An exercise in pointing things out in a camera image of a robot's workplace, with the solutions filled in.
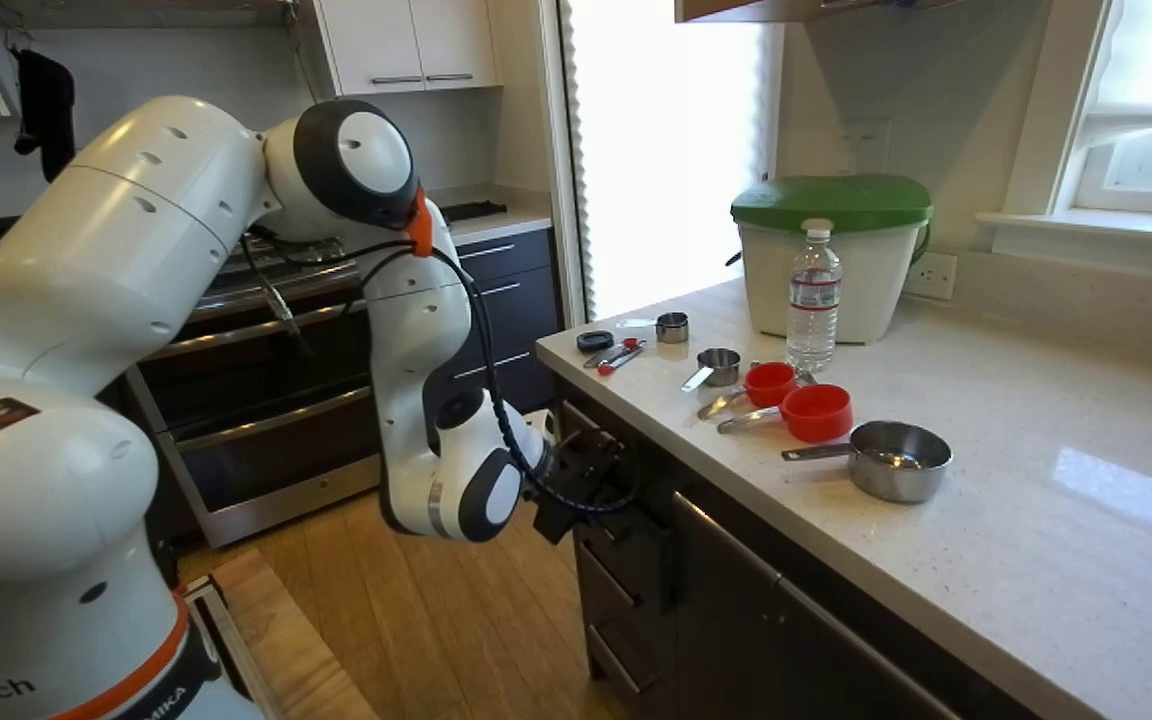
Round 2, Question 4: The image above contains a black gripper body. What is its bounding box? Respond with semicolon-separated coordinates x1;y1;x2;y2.
527;418;631;547

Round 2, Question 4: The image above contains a dark grey drawer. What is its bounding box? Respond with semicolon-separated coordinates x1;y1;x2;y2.
571;532;677;697
551;377;677;553
579;604;677;720
561;455;683;625

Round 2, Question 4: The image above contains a medium steel measuring cup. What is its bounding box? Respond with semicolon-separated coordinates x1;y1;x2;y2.
682;344;743;397

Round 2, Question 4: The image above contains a dark base cabinet with drawers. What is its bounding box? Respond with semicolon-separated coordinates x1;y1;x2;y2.
452;225;568;415

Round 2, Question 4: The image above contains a small red measuring cup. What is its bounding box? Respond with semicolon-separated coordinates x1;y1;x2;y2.
693;360;804;418

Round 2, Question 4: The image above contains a large red measuring cup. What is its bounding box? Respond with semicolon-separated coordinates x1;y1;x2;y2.
711;380;857;445

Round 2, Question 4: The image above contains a dark grey cabinet door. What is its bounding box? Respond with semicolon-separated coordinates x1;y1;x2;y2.
668;480;974;720

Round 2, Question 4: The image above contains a clear plastic water bottle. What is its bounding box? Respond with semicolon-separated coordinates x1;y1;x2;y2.
786;217;848;377

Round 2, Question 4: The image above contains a large steel measuring cup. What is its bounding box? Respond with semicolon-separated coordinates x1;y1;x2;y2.
775;415;958;509

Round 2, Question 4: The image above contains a black steel oven range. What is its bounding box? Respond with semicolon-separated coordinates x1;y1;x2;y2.
121;253;402;553

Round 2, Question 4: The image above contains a white glass door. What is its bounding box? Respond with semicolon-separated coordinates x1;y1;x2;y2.
557;0;789;326

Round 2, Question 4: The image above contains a white bin with green lid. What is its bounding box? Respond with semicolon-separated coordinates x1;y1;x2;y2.
730;172;938;344

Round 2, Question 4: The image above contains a white framed window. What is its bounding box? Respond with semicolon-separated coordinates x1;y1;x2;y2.
1061;0;1152;225

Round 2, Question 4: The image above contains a black hanging oven mitt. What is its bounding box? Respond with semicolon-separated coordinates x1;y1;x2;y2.
9;43;86;195

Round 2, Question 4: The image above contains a small red-handled utensil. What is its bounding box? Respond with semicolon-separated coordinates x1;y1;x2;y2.
591;334;648;380

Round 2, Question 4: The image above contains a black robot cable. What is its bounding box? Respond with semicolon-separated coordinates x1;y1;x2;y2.
351;235;646;523

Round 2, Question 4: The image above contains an orange cable clip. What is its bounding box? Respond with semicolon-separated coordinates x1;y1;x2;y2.
404;195;441;254

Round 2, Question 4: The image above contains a white wall outlet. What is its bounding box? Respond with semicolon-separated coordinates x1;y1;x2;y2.
905;247;964;303

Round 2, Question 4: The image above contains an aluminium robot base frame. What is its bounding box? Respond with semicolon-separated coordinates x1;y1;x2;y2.
180;571;282;720

